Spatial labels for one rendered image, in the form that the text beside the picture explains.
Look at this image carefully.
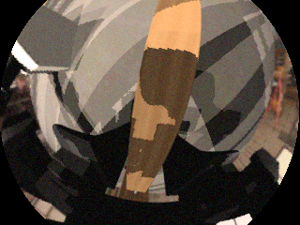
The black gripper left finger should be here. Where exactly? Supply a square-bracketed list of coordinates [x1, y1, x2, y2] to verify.
[52, 121, 131, 190]

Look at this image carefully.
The wooden side rail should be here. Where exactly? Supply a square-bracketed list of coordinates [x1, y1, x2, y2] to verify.
[127, 0, 202, 194]

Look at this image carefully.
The brown wooden post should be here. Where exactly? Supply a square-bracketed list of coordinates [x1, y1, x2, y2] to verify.
[117, 172, 149, 203]

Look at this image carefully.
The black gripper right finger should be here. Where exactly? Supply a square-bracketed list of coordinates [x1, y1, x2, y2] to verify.
[162, 134, 240, 196]

